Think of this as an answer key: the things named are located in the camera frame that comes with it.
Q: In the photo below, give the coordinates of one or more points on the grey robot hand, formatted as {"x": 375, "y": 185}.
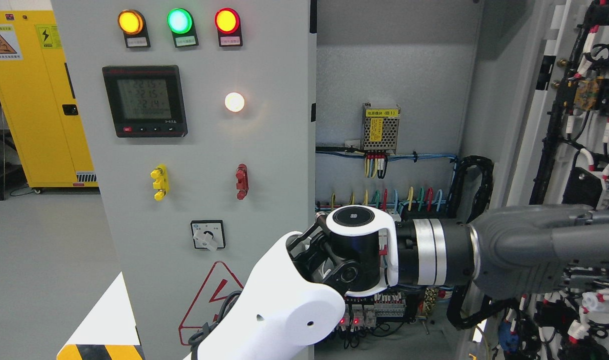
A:
{"x": 526, "y": 249}

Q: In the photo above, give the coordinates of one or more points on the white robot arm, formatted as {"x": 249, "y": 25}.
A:
{"x": 295, "y": 294}

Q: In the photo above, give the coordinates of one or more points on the brass ground terminal bar right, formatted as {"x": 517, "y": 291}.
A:
{"x": 429, "y": 300}

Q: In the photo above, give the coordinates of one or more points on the lower relay terminal row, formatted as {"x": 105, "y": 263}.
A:
{"x": 366, "y": 313}

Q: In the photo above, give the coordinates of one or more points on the perforated metal power supply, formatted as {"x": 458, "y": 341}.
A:
{"x": 380, "y": 127}

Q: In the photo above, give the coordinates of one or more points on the red electric hazard sticker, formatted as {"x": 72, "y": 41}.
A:
{"x": 220, "y": 281}

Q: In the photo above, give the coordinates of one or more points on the white lit indicator lamp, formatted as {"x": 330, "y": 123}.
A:
{"x": 234, "y": 102}

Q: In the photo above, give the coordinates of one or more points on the red indicator lamp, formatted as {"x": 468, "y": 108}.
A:
{"x": 229, "y": 29}

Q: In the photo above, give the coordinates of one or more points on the black digital power meter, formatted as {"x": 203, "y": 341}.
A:
{"x": 146, "y": 101}

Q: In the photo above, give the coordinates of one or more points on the green indicator lamp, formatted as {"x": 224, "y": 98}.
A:
{"x": 182, "y": 28}

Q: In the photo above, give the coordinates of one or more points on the amber indicator lamp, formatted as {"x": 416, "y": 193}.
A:
{"x": 134, "y": 29}

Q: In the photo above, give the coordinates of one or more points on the yellow safety storage cabinet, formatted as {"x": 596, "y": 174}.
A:
{"x": 39, "y": 102}

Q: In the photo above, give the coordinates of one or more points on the red terminal post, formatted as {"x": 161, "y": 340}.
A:
{"x": 242, "y": 181}

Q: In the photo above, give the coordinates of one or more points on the black white rotary switch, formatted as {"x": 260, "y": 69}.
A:
{"x": 208, "y": 234}

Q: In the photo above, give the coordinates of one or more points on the yellow terminal post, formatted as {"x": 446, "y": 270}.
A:
{"x": 160, "y": 182}

